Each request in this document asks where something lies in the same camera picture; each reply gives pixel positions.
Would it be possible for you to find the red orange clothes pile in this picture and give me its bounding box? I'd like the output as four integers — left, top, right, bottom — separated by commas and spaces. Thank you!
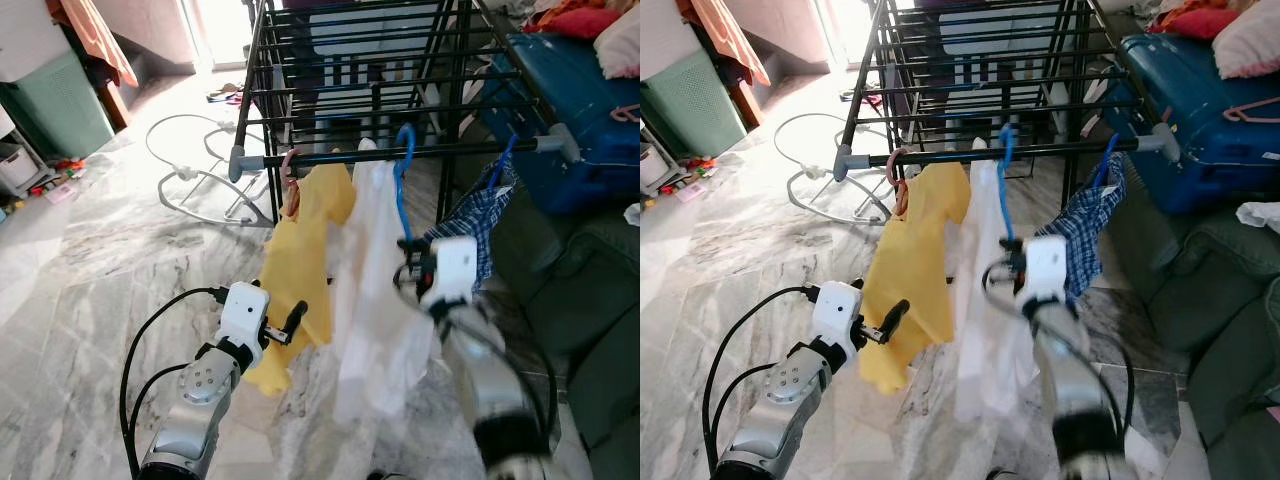
525, 0, 626, 41
1148, 0, 1241, 41

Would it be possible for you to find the green laundry basket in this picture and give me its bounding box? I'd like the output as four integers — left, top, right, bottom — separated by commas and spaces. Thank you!
0, 50, 116, 161
640, 50, 746, 159

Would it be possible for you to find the white wire frame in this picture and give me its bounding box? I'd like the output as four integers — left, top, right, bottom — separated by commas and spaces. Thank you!
145, 112, 276, 229
773, 112, 896, 226

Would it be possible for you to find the blue plaid shirt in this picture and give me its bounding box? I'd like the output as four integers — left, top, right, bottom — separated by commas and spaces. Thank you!
1035, 160, 1126, 301
425, 160, 518, 296

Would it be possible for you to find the yellow shirt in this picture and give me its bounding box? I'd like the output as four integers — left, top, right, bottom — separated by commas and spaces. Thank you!
860, 162, 971, 394
243, 162, 357, 396

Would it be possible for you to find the white garment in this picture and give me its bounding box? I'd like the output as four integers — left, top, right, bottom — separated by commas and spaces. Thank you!
330, 138, 436, 426
950, 140, 1041, 421

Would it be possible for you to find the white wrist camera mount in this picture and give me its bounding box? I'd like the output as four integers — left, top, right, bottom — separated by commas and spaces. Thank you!
1020, 235, 1071, 306
425, 237, 479, 306
812, 282, 864, 347
216, 282, 272, 349

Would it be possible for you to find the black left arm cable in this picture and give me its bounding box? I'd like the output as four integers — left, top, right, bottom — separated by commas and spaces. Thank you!
120, 287, 226, 476
702, 285, 823, 471

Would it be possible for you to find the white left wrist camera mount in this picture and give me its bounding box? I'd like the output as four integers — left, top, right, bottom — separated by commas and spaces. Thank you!
216, 282, 272, 349
812, 282, 864, 347

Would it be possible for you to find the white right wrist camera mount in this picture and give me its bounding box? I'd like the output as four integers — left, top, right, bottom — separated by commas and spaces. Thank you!
425, 237, 479, 306
1020, 235, 1071, 306

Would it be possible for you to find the dark green sofa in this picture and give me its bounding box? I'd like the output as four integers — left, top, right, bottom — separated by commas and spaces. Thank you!
1110, 170, 1280, 480
500, 170, 640, 480

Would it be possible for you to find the black metal drying rack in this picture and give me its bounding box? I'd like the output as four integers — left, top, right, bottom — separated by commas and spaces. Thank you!
228, 0, 583, 226
833, 0, 1183, 206

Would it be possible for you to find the peach hanging cloth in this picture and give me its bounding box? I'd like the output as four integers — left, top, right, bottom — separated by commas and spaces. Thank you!
60, 0, 139, 89
685, 0, 771, 89

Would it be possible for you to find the white plastic bin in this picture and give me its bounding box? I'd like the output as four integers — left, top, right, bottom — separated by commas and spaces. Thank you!
0, 140, 41, 191
640, 140, 673, 191

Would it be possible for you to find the blue plastic hanger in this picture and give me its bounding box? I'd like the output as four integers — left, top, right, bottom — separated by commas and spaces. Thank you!
997, 122, 1018, 246
393, 122, 417, 251
1095, 133, 1123, 191
488, 133, 518, 191

